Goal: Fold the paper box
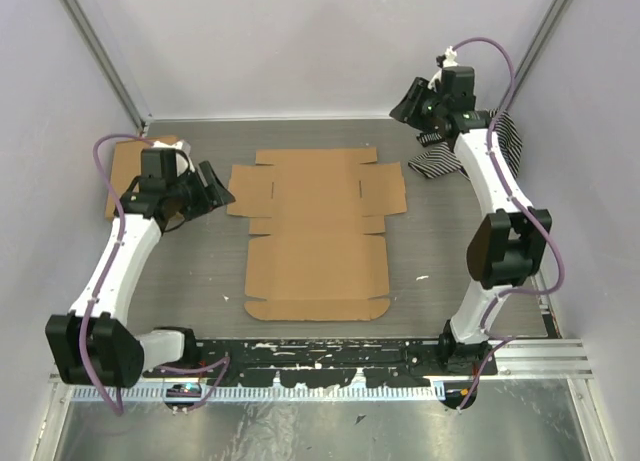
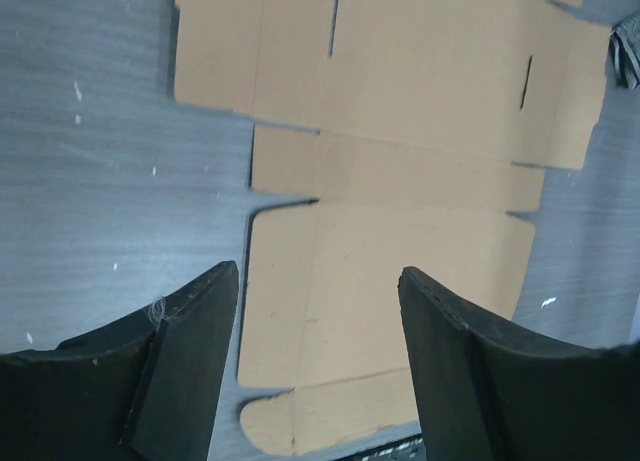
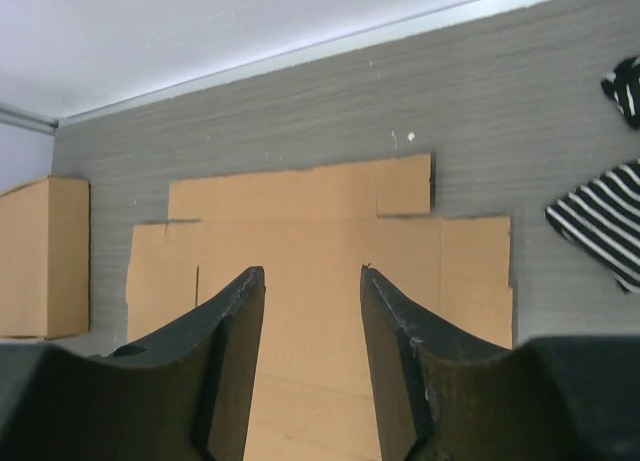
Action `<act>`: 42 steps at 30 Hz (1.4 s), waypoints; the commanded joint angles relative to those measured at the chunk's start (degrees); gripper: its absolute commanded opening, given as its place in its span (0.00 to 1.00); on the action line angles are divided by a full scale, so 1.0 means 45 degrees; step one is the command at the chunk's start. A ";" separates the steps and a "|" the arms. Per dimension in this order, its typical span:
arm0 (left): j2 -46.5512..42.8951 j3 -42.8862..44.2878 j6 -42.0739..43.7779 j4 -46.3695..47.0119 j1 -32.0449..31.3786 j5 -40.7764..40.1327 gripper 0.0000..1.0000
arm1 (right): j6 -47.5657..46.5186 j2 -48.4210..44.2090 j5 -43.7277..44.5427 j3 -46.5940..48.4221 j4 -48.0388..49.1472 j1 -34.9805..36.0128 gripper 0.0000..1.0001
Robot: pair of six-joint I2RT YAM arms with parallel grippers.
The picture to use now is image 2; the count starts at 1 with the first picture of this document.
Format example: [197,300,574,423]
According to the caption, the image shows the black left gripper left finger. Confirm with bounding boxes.
[1,261,238,460]

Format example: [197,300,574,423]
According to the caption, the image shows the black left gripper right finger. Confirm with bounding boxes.
[398,267,639,460]

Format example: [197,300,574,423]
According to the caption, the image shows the brown cardboard box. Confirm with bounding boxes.
[174,0,609,456]

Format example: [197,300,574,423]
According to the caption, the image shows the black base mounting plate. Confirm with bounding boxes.
[340,435,426,461]

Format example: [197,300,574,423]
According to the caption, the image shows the black white striped cloth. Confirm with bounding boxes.
[608,12,640,90]

